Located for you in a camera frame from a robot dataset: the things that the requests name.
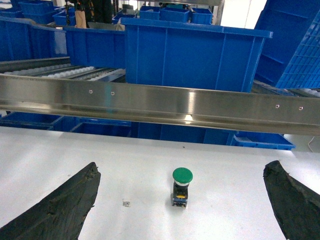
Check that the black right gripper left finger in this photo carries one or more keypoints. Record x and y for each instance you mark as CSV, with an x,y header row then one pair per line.
x,y
61,214

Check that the small square marker sticker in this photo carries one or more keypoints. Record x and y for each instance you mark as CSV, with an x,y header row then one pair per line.
x,y
126,203

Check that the blue bin behind left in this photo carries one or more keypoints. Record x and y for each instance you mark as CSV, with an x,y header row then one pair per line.
x,y
98,48

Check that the blue bin under shelf left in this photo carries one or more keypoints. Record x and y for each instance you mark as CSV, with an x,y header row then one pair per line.
x,y
27,120

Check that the blue bin under shelf right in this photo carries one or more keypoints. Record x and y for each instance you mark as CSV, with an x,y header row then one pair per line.
x,y
261,140

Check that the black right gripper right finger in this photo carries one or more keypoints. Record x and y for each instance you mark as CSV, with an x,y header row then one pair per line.
x,y
295,206

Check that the green mushroom push button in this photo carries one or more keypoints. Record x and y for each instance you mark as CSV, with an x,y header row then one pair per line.
x,y
182,177

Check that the stainless steel shelf rail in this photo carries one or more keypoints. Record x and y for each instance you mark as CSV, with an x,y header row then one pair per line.
x,y
161,104

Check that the blue bin far left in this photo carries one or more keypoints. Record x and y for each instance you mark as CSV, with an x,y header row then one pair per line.
x,y
21,39

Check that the large blue bin on shelf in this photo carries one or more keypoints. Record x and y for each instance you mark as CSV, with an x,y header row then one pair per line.
x,y
189,55

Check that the blue bin under shelf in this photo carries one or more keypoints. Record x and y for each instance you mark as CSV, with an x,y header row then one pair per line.
x,y
261,140
27,120

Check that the tilted blue crate right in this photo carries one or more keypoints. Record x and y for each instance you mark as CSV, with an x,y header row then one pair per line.
x,y
291,58

